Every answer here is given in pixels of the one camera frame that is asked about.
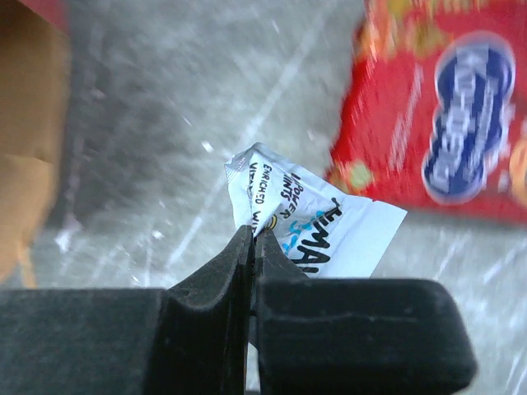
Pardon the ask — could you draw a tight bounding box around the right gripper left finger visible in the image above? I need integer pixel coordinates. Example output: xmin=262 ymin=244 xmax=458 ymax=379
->
xmin=1 ymin=226 xmax=252 ymax=394

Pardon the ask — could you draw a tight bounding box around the red candy snack bag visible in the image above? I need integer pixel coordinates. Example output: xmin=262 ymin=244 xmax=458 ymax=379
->
xmin=326 ymin=1 xmax=526 ymax=222

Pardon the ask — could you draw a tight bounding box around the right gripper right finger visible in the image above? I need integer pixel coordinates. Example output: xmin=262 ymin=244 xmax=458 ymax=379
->
xmin=254 ymin=230 xmax=478 ymax=394

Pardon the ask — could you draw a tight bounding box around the white mints sachet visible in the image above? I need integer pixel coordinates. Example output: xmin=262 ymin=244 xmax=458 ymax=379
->
xmin=225 ymin=143 xmax=407 ymax=278

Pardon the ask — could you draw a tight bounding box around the red paper bag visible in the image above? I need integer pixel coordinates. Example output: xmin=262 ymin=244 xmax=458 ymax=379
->
xmin=1 ymin=1 xmax=71 ymax=288

